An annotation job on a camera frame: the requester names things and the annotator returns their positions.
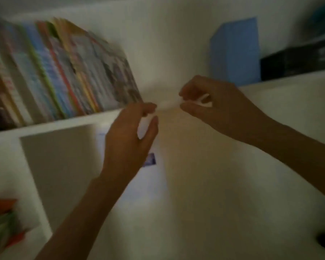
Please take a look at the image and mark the person's right hand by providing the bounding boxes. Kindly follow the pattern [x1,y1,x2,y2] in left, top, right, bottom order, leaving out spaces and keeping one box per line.
[178,75,273,145]

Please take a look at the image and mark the person's left hand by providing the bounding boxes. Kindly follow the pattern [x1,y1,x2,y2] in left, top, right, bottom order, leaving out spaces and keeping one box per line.
[100,103,159,184]

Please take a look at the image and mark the white bookshelf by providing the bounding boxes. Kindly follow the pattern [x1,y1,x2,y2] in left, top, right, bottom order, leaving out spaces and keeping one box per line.
[0,8,325,260]

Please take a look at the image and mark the row of shelved books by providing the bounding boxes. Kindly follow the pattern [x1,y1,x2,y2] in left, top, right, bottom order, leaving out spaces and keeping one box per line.
[0,16,143,132]

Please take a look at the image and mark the person's left forearm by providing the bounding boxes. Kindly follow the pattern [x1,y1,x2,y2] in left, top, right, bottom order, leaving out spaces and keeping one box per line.
[35,173,130,260]

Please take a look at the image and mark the white paper sheet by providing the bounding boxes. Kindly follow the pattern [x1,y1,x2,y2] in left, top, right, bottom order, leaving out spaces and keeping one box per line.
[96,130,170,209]

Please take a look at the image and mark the blue box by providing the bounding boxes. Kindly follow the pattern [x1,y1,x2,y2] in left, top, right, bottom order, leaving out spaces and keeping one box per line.
[210,16,261,86]

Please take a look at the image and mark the black box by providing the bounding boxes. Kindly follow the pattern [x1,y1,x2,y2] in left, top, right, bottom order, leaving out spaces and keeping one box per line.
[261,38,325,82]

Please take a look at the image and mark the colourful stationery bundle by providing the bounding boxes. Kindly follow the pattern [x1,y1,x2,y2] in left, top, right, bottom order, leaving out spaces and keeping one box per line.
[0,199,26,257]

